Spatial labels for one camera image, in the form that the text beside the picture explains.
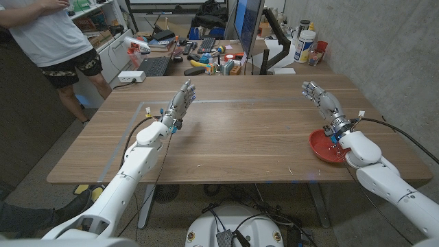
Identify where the black keyboard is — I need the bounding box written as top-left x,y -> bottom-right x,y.
197,37 -> 217,54

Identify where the white shelf unit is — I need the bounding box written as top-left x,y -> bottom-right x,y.
68,0 -> 135,104

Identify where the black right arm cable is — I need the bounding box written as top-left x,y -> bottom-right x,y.
349,117 -> 439,165

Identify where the red cup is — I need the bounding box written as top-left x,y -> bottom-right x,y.
315,40 -> 329,56

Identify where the grey table leg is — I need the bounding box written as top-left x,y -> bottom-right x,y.
137,184 -> 157,230
307,182 -> 332,230

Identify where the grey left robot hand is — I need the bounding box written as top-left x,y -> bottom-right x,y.
160,80 -> 197,134

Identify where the black round fan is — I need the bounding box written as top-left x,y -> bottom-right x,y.
153,184 -> 180,204

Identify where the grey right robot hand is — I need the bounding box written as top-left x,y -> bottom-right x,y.
301,80 -> 354,140

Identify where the person in white t-shirt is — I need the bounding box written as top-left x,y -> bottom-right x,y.
0,0 -> 113,124

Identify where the white printed package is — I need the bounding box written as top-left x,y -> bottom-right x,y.
123,36 -> 152,54

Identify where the black backpack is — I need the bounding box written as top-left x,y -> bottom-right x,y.
190,0 -> 230,30

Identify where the whiteboard with black frame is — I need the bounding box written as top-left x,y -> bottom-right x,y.
123,0 -> 230,15

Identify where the red bowl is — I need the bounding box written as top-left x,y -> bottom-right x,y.
308,129 -> 351,164

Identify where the blue bag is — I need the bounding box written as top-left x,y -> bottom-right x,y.
188,26 -> 226,40

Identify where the computer monitor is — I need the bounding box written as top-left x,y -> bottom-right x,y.
233,0 -> 265,58

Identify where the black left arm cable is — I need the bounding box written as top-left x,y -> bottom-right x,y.
119,115 -> 162,169

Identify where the yellow floor pad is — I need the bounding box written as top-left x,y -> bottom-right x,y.
73,184 -> 106,203

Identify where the black oval case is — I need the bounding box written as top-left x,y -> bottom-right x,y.
183,66 -> 206,77

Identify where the white wipes canister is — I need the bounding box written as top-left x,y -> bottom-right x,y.
294,30 -> 317,64

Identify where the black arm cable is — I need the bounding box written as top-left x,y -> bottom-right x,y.
119,115 -> 162,169
349,117 -> 439,165

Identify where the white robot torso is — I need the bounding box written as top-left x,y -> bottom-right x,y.
185,204 -> 285,247

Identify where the black laptop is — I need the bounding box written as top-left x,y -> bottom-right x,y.
136,40 -> 179,78

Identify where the white power strip box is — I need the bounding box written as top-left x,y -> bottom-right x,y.
117,70 -> 147,84

